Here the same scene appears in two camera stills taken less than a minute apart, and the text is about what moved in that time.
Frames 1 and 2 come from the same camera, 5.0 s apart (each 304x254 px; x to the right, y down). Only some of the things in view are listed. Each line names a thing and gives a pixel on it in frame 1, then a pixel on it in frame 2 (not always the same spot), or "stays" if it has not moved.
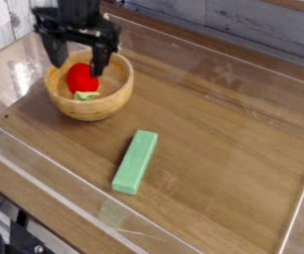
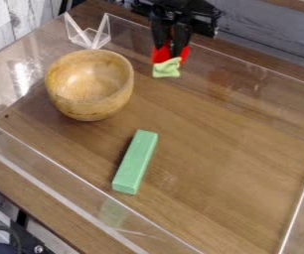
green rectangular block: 136,161 stays
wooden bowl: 116,83 stays
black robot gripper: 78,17 to 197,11
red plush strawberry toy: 79,78 to 168,65
